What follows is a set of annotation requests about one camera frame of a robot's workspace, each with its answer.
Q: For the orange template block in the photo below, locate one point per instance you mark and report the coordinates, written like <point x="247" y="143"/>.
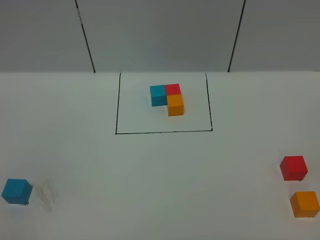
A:
<point x="175" y="105"/>

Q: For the blue template block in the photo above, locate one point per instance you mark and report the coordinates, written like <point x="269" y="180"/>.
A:
<point x="158" y="95"/>

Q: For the orange loose block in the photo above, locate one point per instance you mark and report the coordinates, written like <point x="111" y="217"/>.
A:
<point x="305" y="204"/>

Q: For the red template block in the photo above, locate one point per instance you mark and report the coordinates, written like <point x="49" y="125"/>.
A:
<point x="172" y="89"/>

